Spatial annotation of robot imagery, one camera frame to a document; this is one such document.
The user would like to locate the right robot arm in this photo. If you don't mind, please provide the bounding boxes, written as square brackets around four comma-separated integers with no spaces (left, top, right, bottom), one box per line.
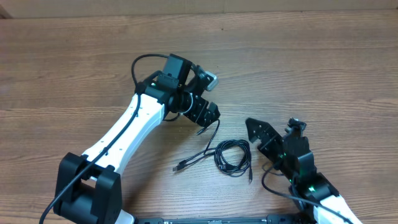
[245,118,361,223]

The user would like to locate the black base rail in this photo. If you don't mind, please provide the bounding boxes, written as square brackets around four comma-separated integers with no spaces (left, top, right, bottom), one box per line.
[132,214,309,224]

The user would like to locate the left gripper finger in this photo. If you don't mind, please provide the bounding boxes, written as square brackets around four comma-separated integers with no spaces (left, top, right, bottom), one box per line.
[203,102,220,127]
[184,95,210,126]

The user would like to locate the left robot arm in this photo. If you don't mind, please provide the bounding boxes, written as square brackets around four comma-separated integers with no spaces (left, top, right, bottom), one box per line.
[49,63,220,224]

